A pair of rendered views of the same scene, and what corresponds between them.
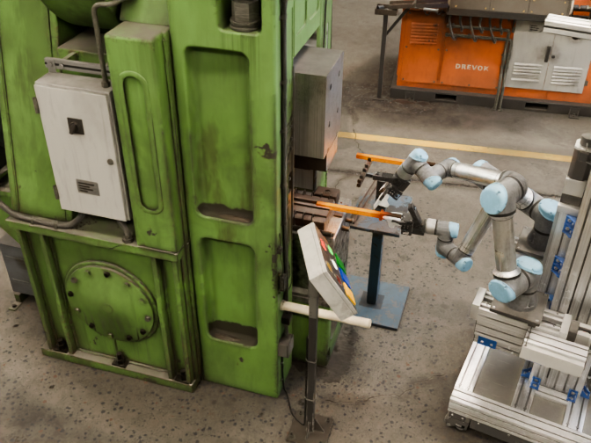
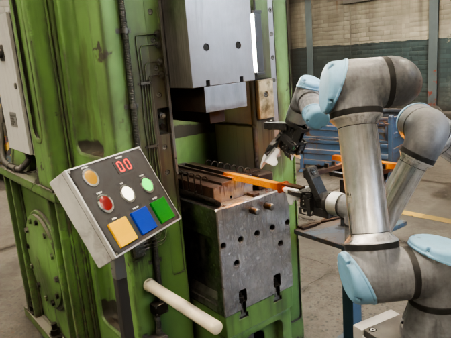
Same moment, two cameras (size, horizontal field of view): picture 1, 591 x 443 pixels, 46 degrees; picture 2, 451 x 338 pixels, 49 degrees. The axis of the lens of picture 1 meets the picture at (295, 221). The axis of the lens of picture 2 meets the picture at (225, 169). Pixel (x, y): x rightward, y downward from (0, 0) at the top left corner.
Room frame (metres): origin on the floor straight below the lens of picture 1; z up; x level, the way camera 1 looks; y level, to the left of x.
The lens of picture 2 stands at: (1.30, -1.25, 1.48)
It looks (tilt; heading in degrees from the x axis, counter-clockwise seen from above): 13 degrees down; 36
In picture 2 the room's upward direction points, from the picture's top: 5 degrees counter-clockwise
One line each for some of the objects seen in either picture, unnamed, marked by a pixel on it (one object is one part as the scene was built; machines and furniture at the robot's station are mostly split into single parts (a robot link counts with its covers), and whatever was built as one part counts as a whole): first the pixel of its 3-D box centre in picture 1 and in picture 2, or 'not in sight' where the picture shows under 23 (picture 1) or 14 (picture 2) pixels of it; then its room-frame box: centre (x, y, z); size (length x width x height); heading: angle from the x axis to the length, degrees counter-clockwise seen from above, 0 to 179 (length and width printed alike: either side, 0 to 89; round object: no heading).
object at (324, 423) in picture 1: (310, 424); not in sight; (2.27, -0.08, 0.05); 0.22 x 0.22 x 0.09; 73
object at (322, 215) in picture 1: (288, 208); (203, 180); (2.89, 0.03, 0.96); 0.42 x 0.20 x 0.09; 73
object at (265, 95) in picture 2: not in sight; (265, 98); (3.17, -0.14, 1.27); 0.09 x 0.02 x 0.17; 163
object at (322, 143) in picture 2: not in sight; (357, 139); (6.89, 0.84, 0.36); 1.20 x 0.80 x 0.72; 84
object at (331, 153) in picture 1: (288, 146); (194, 96); (2.89, 0.03, 1.32); 0.42 x 0.20 x 0.10; 73
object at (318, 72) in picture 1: (292, 94); (198, 33); (2.93, 0.02, 1.56); 0.42 x 0.39 x 0.40; 73
